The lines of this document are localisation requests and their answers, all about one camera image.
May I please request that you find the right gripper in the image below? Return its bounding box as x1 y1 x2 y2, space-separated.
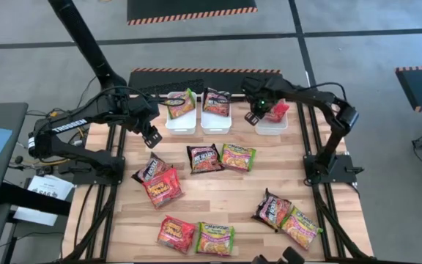
243 76 280 127

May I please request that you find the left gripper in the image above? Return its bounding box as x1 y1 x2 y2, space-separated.
126 98 163 150

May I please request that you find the red orange ramen pack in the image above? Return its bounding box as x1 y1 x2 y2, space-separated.
264 99 291 124
141 167 185 210
155 214 197 255

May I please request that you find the black fire noodle pack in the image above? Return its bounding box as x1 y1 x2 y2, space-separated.
201 87 232 118
186 143 225 175
130 151 174 184
251 188 293 232

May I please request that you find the lime chili shrimp ramen pack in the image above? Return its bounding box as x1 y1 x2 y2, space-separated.
166 87 196 120
194 221 236 257
219 142 258 173
279 205 324 251

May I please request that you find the white plastic bin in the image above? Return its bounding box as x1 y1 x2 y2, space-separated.
254 98 289 136
199 93 233 136
164 90 199 136

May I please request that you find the black perforated panel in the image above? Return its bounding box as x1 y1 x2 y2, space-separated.
136 78 205 96

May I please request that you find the white printed paper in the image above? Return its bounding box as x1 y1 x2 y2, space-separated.
26 174 75 201
12 207 60 227

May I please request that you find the black padded stand pole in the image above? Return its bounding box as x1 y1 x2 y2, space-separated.
48 0 127 95

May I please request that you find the black flat bar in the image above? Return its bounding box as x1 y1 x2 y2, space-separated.
0 182 73 217

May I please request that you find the grey desk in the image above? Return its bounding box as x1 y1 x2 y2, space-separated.
0 102 29 210

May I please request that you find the black aluminium table frame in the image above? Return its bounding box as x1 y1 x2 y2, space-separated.
62 93 375 264

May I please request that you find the yellow cable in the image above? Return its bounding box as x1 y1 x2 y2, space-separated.
23 155 78 166

